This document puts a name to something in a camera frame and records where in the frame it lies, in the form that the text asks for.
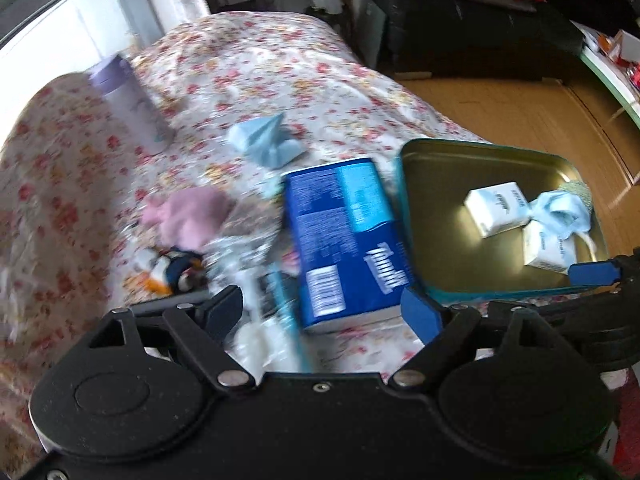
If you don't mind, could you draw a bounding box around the green edged side table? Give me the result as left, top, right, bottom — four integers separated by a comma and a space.
572, 22, 640, 126

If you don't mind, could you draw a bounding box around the orange and navy plush toy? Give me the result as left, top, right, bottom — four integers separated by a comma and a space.
134, 247, 206, 296

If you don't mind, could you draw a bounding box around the small white tissue pack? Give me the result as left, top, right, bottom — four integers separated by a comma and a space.
463, 182, 530, 238

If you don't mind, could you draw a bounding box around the dark cabinet furniture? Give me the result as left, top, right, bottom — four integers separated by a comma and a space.
358, 0, 584, 81

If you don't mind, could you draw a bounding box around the pink velvet pouch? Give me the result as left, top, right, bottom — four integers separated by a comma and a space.
140, 186, 236, 252

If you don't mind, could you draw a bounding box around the clear bag of cotton pads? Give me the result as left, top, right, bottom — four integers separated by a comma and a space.
205, 195, 312, 380

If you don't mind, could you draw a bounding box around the blue Tempo tissue box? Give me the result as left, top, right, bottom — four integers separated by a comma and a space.
284, 158, 413, 333

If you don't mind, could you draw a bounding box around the floral bed cover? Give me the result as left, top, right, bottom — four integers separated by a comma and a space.
1, 12, 472, 478

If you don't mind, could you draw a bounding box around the light blue face mask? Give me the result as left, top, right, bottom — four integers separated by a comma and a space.
529, 188, 597, 261

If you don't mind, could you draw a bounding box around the purple tumbler bottle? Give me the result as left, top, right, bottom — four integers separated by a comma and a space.
88, 54, 175, 155

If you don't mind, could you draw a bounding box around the green gold metal tin tray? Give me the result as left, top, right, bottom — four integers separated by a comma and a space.
396, 139, 581, 304

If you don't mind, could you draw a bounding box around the pale green crochet doily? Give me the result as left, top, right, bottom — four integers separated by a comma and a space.
559, 180, 593, 210

